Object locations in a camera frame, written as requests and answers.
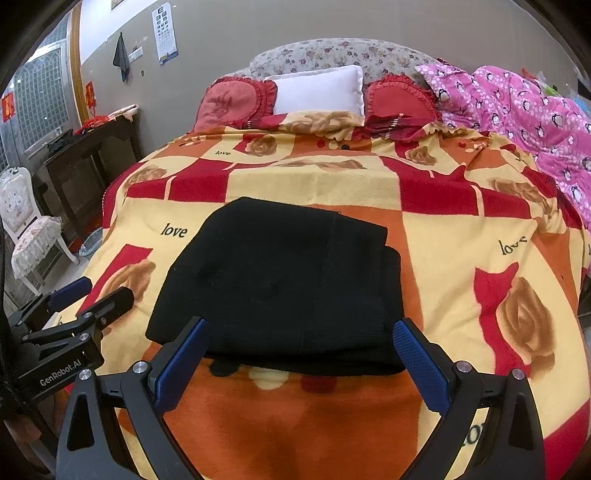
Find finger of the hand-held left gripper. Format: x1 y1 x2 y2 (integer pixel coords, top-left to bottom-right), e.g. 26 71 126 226
8 276 92 331
21 286 136 345

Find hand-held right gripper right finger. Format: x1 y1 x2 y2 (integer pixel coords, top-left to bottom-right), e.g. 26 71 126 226
392 318 548 480

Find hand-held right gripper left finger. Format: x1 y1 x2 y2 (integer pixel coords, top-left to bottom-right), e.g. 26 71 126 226
55 316 209 480

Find black pants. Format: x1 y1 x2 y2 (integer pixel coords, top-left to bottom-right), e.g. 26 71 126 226
145 196 407 377

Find blue plastic basin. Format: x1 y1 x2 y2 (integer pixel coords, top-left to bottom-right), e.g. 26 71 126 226
78 228 105 258

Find white ornate chair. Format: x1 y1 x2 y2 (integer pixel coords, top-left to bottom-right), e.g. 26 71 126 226
0 166 79 296

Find checked rose-print blanket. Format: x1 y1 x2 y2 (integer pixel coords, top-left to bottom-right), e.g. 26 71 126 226
99 111 591 480

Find dark wooden side table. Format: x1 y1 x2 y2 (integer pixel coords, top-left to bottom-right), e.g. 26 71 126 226
34 113 144 241

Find black bag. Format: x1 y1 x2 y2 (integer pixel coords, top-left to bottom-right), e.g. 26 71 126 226
46 129 75 154

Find red cloth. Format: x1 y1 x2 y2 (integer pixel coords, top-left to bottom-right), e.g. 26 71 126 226
73 115 112 136

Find glass lattice door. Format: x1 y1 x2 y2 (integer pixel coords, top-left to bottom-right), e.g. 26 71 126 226
0 11 81 169

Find red ruffled heart pillow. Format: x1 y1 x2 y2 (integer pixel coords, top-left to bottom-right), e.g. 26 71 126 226
365 74 441 127
194 76 278 132

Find red striped bed sheet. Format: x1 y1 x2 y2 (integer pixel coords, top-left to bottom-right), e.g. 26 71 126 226
355 113 444 141

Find dark hanging cloth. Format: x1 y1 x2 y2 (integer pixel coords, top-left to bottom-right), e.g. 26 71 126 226
113 33 131 83

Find pink penguin-print quilt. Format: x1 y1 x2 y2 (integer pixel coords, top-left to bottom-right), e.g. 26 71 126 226
416 62 591 229

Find eye chart poster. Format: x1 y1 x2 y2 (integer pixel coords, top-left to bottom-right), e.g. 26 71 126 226
151 2 178 65

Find white pillow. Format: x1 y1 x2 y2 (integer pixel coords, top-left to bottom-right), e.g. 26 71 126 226
265 65 365 116

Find floral upholstered headboard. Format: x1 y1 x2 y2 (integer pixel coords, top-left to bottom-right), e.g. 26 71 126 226
249 39 439 86

